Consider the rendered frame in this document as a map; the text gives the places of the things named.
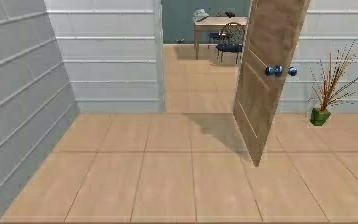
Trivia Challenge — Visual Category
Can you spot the black metal chair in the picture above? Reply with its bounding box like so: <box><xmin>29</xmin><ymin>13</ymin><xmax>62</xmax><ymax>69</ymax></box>
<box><xmin>215</xmin><ymin>21</ymin><xmax>247</xmax><ymax>65</ymax></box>

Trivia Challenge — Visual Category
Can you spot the light wooden table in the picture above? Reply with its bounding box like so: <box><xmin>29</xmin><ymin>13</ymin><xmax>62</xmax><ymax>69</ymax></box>
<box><xmin>193</xmin><ymin>16</ymin><xmax>248</xmax><ymax>61</ymax></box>

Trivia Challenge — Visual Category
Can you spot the pale grey-green folded cloth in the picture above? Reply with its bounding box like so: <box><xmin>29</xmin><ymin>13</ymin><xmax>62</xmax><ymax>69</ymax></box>
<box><xmin>192</xmin><ymin>8</ymin><xmax>210</xmax><ymax>23</ymax></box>

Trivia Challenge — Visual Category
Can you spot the brown wooden room door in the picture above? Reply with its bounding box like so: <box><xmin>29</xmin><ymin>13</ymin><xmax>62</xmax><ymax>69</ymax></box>
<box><xmin>232</xmin><ymin>0</ymin><xmax>311</xmax><ymax>168</ymax></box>

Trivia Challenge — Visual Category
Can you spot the dry plant in green pot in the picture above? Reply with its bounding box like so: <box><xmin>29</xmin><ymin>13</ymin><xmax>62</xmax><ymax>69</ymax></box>
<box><xmin>307</xmin><ymin>39</ymin><xmax>358</xmax><ymax>127</ymax></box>

